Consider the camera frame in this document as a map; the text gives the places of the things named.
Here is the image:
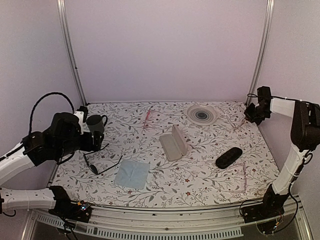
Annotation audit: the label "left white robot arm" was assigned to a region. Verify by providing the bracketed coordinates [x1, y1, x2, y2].
[0, 112, 104, 218]

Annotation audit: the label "right aluminium frame post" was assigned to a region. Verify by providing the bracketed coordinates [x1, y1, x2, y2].
[248, 0, 275, 94]

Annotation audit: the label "dark grey mug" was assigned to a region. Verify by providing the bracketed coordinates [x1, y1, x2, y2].
[86, 114, 108, 134]

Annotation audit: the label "pink glasses case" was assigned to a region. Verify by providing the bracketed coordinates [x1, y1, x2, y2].
[159, 124, 188, 162]

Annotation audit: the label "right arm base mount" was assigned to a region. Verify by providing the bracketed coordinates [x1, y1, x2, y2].
[239, 200, 285, 235]

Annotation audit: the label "light blue cleaning cloth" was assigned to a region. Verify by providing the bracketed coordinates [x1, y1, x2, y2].
[114, 160, 150, 190]

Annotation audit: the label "black glasses case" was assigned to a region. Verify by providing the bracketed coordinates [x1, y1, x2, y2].
[215, 147, 243, 169]

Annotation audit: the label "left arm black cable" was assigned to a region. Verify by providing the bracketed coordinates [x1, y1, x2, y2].
[29, 91, 75, 133]

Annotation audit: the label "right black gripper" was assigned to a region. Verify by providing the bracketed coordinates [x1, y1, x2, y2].
[244, 102, 271, 126]

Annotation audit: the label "orange lens sunglasses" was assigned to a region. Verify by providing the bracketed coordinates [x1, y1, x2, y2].
[219, 114, 247, 132]

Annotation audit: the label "aluminium frame post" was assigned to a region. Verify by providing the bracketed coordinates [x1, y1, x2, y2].
[248, 0, 275, 94]
[56, 0, 88, 105]

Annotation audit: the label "red thin-frame glasses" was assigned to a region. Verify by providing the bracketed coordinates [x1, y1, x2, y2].
[143, 106, 161, 130]

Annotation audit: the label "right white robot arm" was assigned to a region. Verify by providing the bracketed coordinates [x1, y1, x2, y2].
[244, 86, 320, 218]

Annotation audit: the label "clear pink frame glasses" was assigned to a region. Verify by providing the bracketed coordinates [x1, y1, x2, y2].
[231, 163, 247, 193]

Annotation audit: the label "left aluminium frame post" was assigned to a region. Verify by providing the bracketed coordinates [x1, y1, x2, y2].
[56, 0, 88, 105]

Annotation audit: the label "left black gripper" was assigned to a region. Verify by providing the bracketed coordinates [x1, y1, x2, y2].
[55, 129, 104, 158]

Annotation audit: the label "clear striped glass plate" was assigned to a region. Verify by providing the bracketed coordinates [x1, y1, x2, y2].
[184, 104, 220, 126]

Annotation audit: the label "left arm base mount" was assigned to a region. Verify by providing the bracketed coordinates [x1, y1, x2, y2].
[48, 199, 92, 223]

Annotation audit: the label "front aluminium rail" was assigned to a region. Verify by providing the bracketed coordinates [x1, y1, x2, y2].
[22, 199, 316, 240]

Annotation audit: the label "black round sunglasses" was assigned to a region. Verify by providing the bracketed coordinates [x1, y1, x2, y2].
[82, 143, 123, 176]

